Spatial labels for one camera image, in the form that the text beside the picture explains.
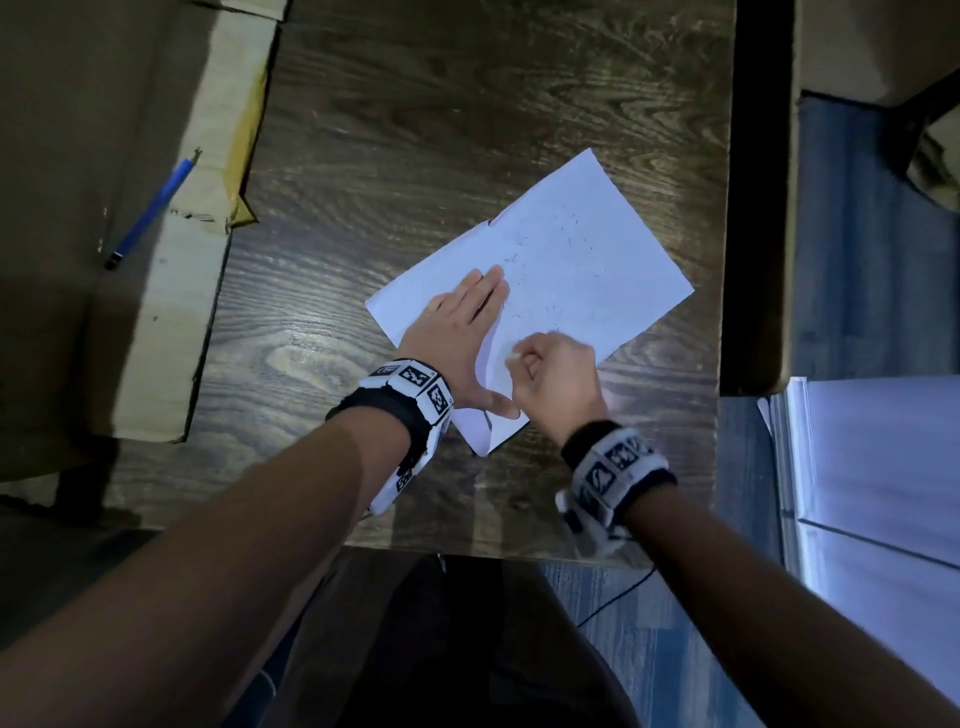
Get person's right hand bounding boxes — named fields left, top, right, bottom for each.
left=504, top=331, right=610, bottom=448

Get person's left hand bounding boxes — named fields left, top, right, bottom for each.
left=397, top=263, right=521, bottom=421

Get white paper sheet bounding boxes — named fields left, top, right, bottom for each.
left=363, top=147, right=696, bottom=457

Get person's left forearm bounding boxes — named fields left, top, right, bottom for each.
left=0, top=408, right=412, bottom=728

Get person's right forearm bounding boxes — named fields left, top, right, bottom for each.
left=626, top=487, right=960, bottom=728

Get person's dark trousers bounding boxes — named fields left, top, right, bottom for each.
left=224, top=547, right=643, bottom=728

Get black white marker wristband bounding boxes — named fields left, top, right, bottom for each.
left=325, top=358, right=456, bottom=517
left=554, top=419, right=679, bottom=560

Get white panel with metal edge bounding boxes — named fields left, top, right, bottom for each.
left=757, top=374, right=960, bottom=706

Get blue pencil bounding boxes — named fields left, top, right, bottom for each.
left=103, top=147, right=204, bottom=271

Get brown cardboard box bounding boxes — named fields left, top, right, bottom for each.
left=0, top=0, right=290, bottom=481

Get tan wooden cabinet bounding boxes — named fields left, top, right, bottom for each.
left=794, top=0, right=960, bottom=106

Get thin black cable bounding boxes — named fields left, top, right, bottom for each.
left=575, top=566, right=658, bottom=630

